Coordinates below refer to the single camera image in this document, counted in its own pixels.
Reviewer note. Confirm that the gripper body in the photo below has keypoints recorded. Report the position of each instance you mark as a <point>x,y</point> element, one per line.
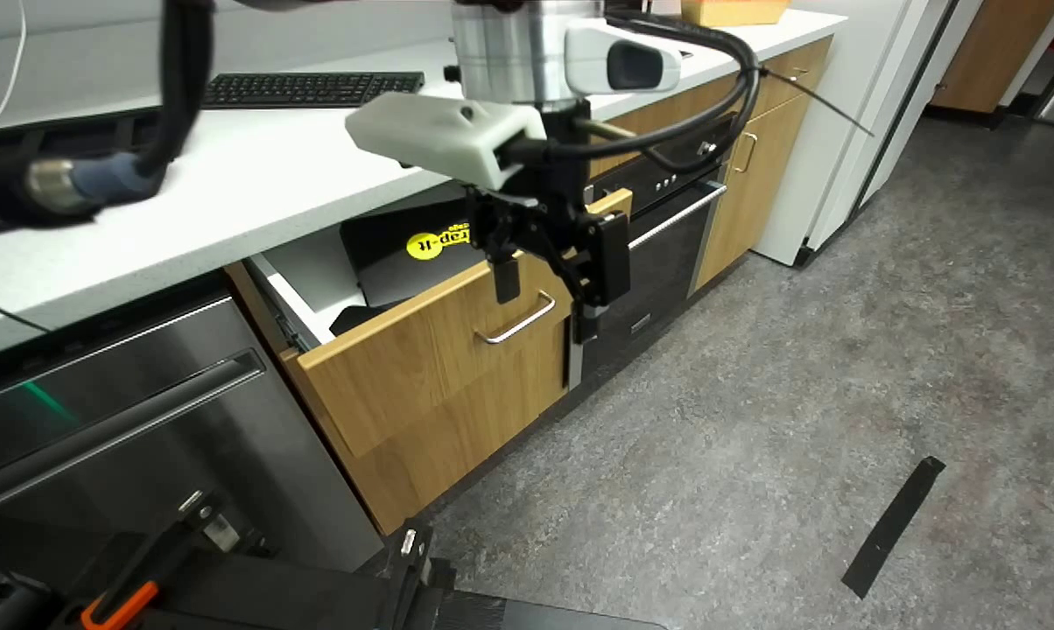
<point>558,188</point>

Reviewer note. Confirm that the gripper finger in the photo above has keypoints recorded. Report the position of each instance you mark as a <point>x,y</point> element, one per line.
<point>507,278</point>
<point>610,254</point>

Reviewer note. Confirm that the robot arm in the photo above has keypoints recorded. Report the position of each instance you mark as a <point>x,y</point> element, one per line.
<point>509,48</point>

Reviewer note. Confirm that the small wooden drawer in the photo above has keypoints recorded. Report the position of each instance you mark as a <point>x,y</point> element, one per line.
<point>798,74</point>

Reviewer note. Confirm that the black oven door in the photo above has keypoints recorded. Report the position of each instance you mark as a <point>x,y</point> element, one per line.
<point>667,262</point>

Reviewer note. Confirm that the wooden cabinet door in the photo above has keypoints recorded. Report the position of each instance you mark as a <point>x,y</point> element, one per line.
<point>750,201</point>

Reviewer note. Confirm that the wooden box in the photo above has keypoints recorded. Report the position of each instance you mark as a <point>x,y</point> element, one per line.
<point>733,10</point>

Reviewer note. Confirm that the black keyboard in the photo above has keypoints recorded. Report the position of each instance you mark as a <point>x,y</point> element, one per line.
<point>312,89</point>

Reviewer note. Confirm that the white refrigerator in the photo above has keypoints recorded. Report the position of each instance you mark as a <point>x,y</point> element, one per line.
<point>851,131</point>

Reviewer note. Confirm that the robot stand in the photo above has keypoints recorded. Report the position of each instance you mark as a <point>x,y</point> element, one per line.
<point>317,595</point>

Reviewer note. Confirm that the stainless steel dishwasher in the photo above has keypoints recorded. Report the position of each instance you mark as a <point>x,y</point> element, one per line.
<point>168,437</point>

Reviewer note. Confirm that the black tape strip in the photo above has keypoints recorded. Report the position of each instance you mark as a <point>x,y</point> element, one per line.
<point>893,529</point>

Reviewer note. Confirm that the orange clamp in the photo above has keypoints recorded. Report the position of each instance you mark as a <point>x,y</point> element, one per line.
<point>120,605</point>

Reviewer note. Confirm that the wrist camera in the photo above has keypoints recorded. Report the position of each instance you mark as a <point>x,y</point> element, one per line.
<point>439,136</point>

